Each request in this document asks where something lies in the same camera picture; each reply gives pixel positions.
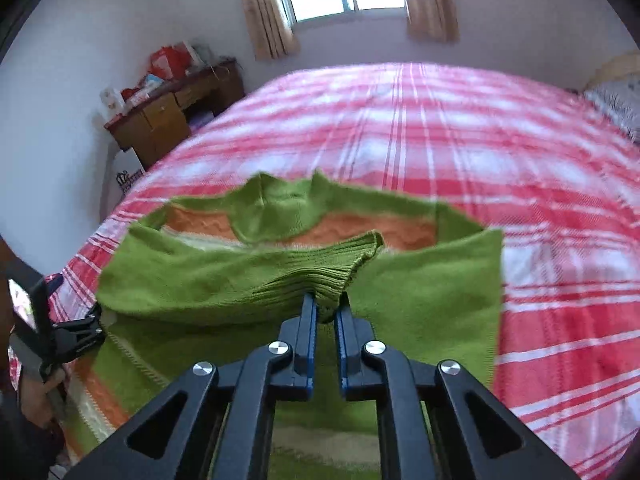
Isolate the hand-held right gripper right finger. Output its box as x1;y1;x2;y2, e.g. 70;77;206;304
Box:
334;305;581;480

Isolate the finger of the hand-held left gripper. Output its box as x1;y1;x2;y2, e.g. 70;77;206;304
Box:
47;305;107;363

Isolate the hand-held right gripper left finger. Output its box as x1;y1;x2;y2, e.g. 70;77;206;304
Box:
62;292;321;480

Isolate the green striped sweater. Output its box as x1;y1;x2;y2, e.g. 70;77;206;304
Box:
62;170;505;480

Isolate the person's left forearm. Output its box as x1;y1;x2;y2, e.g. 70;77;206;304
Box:
0;395;66;480

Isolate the person's left hand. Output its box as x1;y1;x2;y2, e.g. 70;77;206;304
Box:
17;365;68;428

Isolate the white paper bag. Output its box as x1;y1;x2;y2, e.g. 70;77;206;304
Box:
102;147;146;211

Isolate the wooden desk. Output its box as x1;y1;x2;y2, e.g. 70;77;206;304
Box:
104;57;246;171

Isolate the red plaid bed sheet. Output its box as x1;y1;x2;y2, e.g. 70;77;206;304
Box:
7;62;640;480

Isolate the red bag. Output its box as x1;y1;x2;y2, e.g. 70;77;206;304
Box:
149;46;193;81

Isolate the beige curtain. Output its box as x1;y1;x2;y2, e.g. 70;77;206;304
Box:
236;0;301;61
398;0;460;43

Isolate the striped pillow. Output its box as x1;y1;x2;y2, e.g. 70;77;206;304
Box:
582;75;640;143

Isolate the cream wooden headboard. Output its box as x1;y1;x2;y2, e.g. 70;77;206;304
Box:
585;52;640;91

